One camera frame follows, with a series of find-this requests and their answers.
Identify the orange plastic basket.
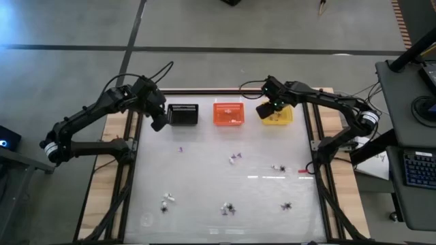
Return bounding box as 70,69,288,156
213,101,245,127

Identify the round black monitor base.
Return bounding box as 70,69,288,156
410,95,436,124

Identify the black slanted pole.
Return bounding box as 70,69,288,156
388,26,436,73

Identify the white paper sheet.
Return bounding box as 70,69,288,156
354,135,391,181

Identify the grey desk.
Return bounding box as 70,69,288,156
386,145,436,232
374,58,436,149

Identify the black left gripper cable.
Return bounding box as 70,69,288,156
102,61,174,99

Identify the black aluminium table frame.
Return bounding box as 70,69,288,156
73,88,372,245

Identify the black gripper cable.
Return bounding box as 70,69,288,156
238,78,268,101
102,61,174,99

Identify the grey metal stand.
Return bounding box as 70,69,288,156
0,148,57,245

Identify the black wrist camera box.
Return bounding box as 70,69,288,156
150,114,169,133
255,101,274,120

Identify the black desk beam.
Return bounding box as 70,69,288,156
349,128,399,167

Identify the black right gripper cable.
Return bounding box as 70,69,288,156
238,78,268,101

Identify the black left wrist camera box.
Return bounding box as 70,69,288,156
150,114,169,133

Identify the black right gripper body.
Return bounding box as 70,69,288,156
268,88,294,112

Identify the black plastic basket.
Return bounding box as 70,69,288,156
167,103,200,127

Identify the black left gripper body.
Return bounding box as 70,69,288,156
138,78,168,118

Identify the yellow plastic basket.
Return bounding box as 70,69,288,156
261,101,294,126

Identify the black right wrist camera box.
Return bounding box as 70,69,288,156
255,101,274,120

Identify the black device with blue light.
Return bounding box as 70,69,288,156
0,125,22,152

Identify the backlit computer keyboard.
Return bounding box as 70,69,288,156
403,151,436,190

